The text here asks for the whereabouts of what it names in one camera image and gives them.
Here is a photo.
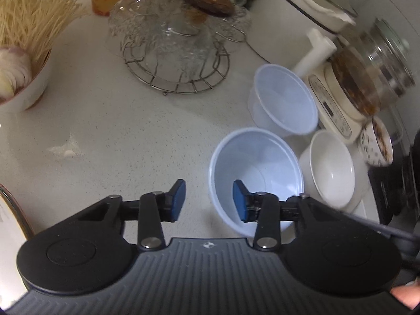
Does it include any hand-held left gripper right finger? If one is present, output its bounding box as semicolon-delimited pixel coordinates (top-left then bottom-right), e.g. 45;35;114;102
232;179;339;253

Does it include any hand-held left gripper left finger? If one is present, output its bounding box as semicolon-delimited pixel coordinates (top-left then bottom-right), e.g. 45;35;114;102
79;179;187;252

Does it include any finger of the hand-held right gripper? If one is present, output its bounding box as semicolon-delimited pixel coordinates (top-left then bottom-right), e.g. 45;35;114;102
339;210;414;241

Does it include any pale blue plastic bowl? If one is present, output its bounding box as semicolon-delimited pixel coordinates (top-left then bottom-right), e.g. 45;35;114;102
209;126;305;239

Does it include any white ceramic bowl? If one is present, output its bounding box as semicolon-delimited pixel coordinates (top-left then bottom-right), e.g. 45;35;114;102
298;129;356;209

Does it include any clear plastic bowl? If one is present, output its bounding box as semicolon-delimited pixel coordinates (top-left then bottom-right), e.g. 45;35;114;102
247;64;319;138

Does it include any white leaf print plate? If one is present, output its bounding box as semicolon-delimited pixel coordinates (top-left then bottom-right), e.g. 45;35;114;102
0;182;35;302

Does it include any person's right hand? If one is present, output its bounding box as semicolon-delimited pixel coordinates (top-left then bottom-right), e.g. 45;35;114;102
392;277;420;309

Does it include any patterned cup with residue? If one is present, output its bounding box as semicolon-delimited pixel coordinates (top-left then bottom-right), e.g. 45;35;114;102
357;117;395;167

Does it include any garlic skin scrap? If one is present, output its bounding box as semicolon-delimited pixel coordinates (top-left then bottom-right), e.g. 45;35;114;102
49;134;81;160

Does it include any glass tea kettle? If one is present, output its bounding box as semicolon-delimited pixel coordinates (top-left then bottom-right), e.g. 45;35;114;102
330;18;417;117

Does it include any pile of clear glassware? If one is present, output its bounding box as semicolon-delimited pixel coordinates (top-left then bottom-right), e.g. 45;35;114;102
108;0;253;73

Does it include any small white food bowl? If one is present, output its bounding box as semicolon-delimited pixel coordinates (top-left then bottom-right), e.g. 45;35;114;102
0;49;53;112

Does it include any white electric pot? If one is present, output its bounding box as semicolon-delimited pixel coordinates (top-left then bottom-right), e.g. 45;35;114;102
246;0;339;76

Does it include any purple onion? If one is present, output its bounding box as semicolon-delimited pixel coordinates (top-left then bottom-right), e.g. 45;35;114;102
0;46;32;98

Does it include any dried noodle bundle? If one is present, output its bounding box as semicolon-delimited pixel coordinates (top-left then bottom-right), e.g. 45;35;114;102
0;0;83;57

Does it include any metal wire basket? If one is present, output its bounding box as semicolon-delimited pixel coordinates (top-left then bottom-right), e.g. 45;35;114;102
123;39;232;96

